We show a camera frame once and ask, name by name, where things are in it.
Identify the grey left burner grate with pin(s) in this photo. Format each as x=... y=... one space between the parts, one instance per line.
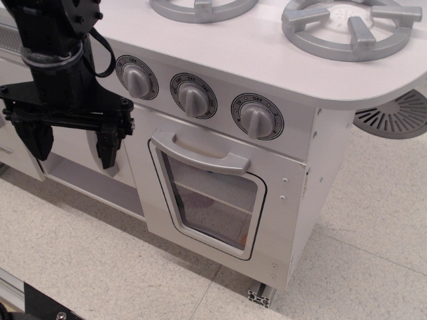
x=202 y=11

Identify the grey right control knob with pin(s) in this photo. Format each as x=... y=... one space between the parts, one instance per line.
x=257 y=120

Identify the grey control knob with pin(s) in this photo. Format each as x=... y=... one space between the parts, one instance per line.
x=193 y=100
x=257 y=120
x=137 y=81

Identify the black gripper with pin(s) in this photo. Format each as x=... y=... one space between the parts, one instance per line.
x=37 y=100

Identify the aluminium rail at corner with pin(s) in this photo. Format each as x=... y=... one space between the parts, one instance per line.
x=12 y=291

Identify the grey slotted round disc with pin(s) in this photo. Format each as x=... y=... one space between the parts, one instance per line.
x=401 y=118

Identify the grey right burner grate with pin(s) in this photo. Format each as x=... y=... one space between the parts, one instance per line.
x=357 y=20

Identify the white oven door with window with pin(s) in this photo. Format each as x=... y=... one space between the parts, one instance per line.
x=259 y=244

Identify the white oven shelf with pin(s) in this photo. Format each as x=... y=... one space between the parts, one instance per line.
x=241 y=198

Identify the grey oven door handle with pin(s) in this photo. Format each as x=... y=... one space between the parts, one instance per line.
x=229 y=164

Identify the grey burner grate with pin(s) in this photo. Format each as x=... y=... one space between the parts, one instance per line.
x=202 y=11
x=357 y=20

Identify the black plate with screw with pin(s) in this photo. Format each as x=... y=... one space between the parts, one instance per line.
x=42 y=306

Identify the grey middle control knob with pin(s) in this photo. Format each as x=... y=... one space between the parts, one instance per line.
x=193 y=100

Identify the aluminium extrusion foot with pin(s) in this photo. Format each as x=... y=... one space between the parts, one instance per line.
x=261 y=294

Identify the grey left control knob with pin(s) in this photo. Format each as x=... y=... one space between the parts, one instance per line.
x=137 y=81

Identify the white toy kitchen stove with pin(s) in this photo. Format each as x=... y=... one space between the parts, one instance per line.
x=243 y=60

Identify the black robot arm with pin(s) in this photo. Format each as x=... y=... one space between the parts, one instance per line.
x=54 y=34

